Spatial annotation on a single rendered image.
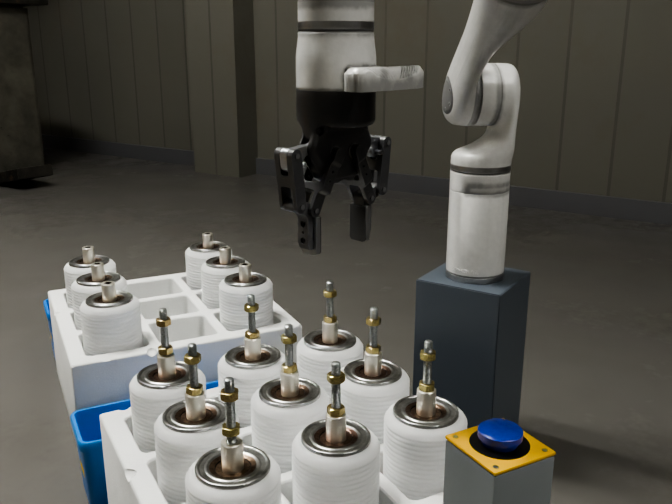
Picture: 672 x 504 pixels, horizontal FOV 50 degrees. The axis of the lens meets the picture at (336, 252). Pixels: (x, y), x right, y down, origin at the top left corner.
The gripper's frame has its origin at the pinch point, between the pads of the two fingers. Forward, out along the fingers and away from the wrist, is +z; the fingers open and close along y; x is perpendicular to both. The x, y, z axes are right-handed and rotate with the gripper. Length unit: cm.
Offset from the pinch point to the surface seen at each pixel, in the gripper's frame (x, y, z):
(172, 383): -23.3, 5.3, 22.6
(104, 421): -33.2, 9.9, 30.0
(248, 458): -3.4, 9.3, 22.7
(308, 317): -74, -66, 48
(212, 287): -59, -27, 26
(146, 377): -26.9, 6.8, 22.5
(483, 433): 18.0, -0.3, 15.0
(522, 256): -64, -150, 48
